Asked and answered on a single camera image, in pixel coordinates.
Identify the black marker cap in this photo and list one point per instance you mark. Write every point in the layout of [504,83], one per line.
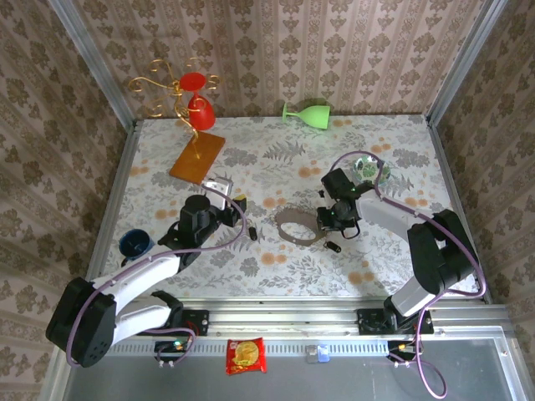
[252,233]

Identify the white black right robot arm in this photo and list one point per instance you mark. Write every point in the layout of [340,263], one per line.
[443,250]

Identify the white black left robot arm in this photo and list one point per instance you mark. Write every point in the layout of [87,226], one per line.
[138,271]

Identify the leaf pattern bowl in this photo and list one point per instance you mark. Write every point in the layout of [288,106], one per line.
[368,171]

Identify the blue mug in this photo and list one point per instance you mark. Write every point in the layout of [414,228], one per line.
[136,246]

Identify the green wine glass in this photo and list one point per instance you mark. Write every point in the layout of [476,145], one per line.
[315,117]

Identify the red wine glass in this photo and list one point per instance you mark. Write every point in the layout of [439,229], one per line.
[200,115]

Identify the black connector board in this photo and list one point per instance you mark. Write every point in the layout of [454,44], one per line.
[167,346]
[397,347]

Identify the red snack packet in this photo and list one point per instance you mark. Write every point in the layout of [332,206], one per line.
[246,355]

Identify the small blue and grey packet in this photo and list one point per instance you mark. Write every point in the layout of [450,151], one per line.
[319,354]

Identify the grey metal panel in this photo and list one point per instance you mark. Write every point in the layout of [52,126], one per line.
[334,380]

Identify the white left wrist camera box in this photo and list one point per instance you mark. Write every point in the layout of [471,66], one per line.
[217,190]

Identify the aluminium side rail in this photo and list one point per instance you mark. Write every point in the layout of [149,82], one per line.
[112,200]
[445,167]

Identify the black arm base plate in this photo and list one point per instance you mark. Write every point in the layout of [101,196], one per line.
[200,321]
[365,321]

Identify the wide aluminium mounting rail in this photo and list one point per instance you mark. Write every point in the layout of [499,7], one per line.
[284,319]

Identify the aluminium frame post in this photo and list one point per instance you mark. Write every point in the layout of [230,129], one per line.
[460,62]
[94,62]

